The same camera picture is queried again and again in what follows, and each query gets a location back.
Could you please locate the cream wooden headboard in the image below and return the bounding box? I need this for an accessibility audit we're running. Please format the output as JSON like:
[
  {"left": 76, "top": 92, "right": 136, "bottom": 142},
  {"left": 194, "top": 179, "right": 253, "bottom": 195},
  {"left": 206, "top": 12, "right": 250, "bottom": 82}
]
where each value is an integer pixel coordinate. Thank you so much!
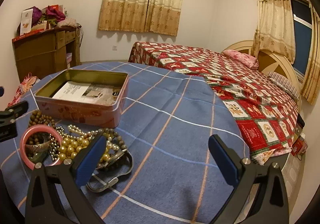
[{"left": 226, "top": 40, "right": 300, "bottom": 94}]

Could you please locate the pink bangle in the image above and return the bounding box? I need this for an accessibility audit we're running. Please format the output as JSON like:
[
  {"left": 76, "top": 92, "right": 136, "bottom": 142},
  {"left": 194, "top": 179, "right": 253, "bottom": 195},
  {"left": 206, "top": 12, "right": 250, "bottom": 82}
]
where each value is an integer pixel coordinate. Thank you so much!
[{"left": 20, "top": 124, "right": 62, "bottom": 170}]

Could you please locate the printed paper leaflet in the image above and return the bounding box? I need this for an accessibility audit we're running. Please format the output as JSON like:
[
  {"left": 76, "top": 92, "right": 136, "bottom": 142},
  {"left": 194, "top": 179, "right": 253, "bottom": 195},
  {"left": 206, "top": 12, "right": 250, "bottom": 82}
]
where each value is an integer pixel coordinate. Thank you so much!
[{"left": 53, "top": 81, "right": 121, "bottom": 106}]

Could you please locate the blue plaid tablecloth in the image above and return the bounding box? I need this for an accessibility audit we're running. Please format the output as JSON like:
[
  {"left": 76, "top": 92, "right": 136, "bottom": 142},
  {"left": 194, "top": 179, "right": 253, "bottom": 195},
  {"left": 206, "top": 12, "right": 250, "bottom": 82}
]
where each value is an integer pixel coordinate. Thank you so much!
[{"left": 0, "top": 61, "right": 251, "bottom": 224}]

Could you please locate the striped pillow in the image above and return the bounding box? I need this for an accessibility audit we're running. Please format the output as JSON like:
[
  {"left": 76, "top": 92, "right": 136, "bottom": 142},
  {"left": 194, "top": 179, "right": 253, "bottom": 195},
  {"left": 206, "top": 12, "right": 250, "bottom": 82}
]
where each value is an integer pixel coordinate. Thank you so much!
[{"left": 267, "top": 71, "right": 299, "bottom": 101}]

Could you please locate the beige curtain side window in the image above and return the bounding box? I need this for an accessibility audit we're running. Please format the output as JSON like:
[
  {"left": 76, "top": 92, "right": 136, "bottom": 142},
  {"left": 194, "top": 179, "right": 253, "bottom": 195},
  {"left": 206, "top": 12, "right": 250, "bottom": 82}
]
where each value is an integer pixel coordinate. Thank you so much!
[{"left": 252, "top": 0, "right": 319, "bottom": 105}]

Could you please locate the red patchwork bedspread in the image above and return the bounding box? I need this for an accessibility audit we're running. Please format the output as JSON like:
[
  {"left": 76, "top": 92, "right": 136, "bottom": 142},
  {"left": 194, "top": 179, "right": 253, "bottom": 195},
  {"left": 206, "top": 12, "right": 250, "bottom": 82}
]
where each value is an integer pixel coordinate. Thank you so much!
[{"left": 129, "top": 42, "right": 298, "bottom": 165}]

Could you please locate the pink pillow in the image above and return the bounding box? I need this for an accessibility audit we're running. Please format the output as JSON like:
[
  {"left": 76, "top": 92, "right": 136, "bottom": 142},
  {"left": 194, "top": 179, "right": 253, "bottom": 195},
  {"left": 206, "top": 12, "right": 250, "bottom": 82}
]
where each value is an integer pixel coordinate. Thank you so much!
[{"left": 222, "top": 49, "right": 259, "bottom": 70}]

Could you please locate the brown wooden bead bracelet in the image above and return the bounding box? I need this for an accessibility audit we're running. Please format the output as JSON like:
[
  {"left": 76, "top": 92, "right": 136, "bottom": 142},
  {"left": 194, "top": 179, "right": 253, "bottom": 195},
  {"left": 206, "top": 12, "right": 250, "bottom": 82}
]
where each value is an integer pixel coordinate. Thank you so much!
[{"left": 26, "top": 109, "right": 57, "bottom": 145}]

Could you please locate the red flat box on dresser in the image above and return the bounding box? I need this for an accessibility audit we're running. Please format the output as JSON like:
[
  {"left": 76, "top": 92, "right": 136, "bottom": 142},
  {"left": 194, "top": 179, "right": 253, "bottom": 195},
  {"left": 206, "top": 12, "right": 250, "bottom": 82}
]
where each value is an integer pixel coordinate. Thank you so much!
[{"left": 12, "top": 29, "right": 45, "bottom": 43}]

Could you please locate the white product box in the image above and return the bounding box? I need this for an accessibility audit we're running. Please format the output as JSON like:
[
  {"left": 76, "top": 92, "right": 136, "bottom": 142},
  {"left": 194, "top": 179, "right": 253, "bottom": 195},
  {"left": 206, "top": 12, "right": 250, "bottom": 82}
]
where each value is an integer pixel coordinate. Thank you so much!
[{"left": 20, "top": 9, "right": 33, "bottom": 35}]

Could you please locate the white pearl necklace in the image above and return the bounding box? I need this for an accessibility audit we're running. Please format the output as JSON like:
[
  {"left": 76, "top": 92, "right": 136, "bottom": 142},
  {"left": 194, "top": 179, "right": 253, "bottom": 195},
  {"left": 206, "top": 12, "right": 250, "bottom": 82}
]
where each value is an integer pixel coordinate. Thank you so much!
[{"left": 68, "top": 124, "right": 118, "bottom": 152}]

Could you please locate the brown wooden dresser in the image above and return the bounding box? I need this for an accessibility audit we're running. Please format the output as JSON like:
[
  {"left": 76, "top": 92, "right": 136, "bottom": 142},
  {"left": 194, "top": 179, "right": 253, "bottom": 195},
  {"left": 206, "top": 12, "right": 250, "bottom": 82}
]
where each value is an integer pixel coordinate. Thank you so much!
[{"left": 12, "top": 26, "right": 82, "bottom": 82}]

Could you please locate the large gold pearl necklace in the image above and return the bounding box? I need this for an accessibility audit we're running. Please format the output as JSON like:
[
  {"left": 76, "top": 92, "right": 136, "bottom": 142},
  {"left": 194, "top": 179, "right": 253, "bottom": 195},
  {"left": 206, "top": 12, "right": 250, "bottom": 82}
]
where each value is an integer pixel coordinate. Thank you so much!
[{"left": 57, "top": 136, "right": 112, "bottom": 163}]

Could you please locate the purple clothes pile on dresser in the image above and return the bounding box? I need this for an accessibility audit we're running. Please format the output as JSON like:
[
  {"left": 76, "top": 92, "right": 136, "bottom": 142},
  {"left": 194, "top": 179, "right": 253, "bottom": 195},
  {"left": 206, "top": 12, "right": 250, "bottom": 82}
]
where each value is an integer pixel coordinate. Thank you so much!
[{"left": 31, "top": 6, "right": 77, "bottom": 28}]

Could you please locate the pink metal tin box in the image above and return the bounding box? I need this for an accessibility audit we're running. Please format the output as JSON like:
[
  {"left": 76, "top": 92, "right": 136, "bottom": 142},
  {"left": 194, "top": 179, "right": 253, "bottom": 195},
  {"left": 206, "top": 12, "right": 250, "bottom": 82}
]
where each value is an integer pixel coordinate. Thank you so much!
[{"left": 34, "top": 69, "right": 129, "bottom": 128}]

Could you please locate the small dark metallic bead necklace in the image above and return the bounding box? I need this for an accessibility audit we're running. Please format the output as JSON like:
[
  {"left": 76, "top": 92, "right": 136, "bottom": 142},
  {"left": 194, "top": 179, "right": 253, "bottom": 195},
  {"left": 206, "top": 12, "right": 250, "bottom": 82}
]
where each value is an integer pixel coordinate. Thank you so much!
[{"left": 48, "top": 125, "right": 66, "bottom": 162}]

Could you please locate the patterned silver cuff bangle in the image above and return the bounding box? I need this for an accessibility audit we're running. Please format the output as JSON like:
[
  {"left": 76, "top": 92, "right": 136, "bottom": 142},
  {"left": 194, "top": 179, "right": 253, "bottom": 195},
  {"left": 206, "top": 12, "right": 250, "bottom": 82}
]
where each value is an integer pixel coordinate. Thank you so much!
[{"left": 25, "top": 141, "right": 50, "bottom": 155}]

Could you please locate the pile of clothes on floor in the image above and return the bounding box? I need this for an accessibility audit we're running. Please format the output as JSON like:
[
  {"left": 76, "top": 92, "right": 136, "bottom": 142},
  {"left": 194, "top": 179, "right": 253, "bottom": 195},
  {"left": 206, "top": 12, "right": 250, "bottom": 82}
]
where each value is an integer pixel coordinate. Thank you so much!
[{"left": 7, "top": 73, "right": 40, "bottom": 107}]

